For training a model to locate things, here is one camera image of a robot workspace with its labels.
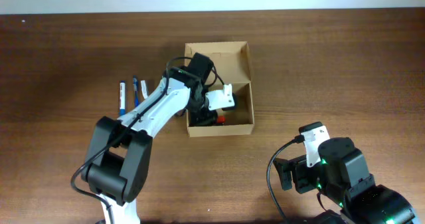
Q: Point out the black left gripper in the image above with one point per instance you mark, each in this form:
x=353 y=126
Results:
x=202 y=118

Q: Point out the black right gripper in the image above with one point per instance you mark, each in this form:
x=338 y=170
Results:
x=297 y=174

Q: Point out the brown cardboard box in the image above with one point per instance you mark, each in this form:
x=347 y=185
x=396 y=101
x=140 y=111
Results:
x=234 y=65

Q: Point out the orange highlighter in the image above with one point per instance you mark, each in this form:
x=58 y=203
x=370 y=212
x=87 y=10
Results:
x=220 y=120

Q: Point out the small white eraser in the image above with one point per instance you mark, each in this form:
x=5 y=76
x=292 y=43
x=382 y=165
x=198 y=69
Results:
x=144 y=89

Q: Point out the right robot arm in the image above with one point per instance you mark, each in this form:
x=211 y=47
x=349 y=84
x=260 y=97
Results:
x=342 y=175

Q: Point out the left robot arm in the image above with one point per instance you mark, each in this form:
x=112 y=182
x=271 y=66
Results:
x=117 y=161

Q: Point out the blue ballpoint pen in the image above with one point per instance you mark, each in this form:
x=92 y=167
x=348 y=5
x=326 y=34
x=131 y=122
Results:
x=136 y=90

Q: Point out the blue white marker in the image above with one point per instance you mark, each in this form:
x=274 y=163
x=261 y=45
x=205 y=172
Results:
x=122 y=100

